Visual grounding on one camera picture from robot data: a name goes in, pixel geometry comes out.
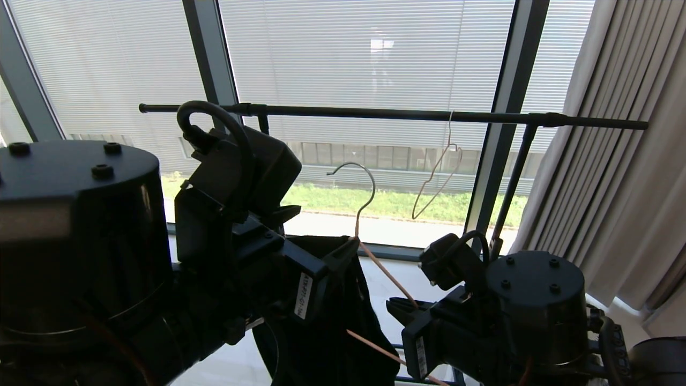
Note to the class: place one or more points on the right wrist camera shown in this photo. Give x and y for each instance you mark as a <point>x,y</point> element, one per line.
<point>445,262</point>

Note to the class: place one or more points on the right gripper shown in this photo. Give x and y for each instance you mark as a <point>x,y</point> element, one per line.
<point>455,338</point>

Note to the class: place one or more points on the black shirt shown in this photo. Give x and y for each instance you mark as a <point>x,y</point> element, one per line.
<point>332,332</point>

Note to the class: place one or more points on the black clothes rack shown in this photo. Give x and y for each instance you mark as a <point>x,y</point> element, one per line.
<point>375,113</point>

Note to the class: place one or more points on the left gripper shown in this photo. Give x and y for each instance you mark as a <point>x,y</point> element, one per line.
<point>278,279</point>

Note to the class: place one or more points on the window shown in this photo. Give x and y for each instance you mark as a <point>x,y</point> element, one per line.
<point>348,53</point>

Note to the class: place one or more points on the beige curtain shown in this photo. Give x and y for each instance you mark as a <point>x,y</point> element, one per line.
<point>616,187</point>

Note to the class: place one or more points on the pink clothes hanger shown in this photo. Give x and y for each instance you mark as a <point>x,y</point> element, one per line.
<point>386,272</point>
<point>449,131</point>

